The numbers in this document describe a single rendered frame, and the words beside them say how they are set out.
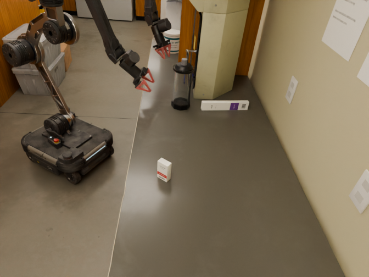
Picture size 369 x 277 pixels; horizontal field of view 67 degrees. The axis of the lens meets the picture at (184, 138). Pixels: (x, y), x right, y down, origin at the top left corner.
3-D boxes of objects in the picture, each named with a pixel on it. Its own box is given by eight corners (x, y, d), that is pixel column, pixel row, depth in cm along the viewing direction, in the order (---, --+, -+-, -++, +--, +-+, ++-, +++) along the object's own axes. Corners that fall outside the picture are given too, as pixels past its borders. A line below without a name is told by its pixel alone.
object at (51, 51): (65, 51, 357) (61, 25, 337) (49, 71, 309) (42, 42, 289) (32, 49, 354) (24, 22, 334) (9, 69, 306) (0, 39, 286)
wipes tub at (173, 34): (179, 48, 226) (181, 29, 217) (180, 54, 216) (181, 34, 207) (163, 47, 225) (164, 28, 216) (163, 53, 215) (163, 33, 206)
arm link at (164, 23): (152, 13, 173) (144, 16, 167) (166, 7, 166) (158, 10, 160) (160, 32, 178) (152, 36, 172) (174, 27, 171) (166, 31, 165)
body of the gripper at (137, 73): (146, 68, 151) (135, 59, 148) (142, 78, 143) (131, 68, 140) (139, 76, 154) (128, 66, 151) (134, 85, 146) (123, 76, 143)
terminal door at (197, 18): (191, 68, 184) (197, 2, 160) (193, 90, 160) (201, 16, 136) (190, 68, 184) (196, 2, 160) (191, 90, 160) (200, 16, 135)
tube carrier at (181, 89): (193, 102, 156) (197, 66, 144) (185, 111, 148) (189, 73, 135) (175, 97, 159) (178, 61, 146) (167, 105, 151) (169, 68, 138)
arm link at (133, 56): (117, 46, 145) (106, 56, 141) (126, 37, 136) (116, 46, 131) (133, 64, 149) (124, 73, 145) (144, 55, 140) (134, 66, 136)
